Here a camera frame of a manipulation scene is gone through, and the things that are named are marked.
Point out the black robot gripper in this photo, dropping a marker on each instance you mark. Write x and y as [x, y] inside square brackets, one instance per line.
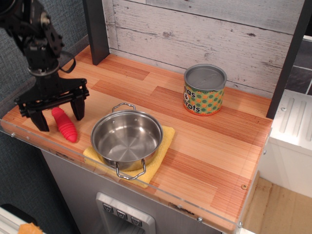
[50, 91]

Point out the red handled metal scoop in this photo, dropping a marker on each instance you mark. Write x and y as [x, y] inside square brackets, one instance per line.
[65, 125]

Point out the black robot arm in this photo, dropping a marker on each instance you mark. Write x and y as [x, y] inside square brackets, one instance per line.
[27, 22]

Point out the peas and carrots can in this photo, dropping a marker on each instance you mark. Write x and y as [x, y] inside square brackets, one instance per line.
[204, 86]

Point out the yellow cloth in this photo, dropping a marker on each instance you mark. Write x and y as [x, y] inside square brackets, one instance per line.
[93, 159]

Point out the stainless steel pot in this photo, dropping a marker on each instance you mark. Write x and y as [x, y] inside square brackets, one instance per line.
[127, 140]

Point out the grey toy fridge front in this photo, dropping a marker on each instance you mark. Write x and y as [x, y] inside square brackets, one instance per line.
[79, 187]

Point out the black and orange object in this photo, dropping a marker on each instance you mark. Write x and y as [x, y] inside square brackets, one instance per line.
[15, 221]

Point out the silver dispenser panel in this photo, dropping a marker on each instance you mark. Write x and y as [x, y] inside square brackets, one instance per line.
[120, 218]

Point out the clear acrylic edge guard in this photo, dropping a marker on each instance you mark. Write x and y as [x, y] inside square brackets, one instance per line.
[223, 224]

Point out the white toy sink unit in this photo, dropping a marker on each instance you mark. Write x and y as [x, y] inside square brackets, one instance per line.
[287, 157]

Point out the dark grey right post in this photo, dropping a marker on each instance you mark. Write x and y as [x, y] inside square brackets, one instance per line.
[297, 38]

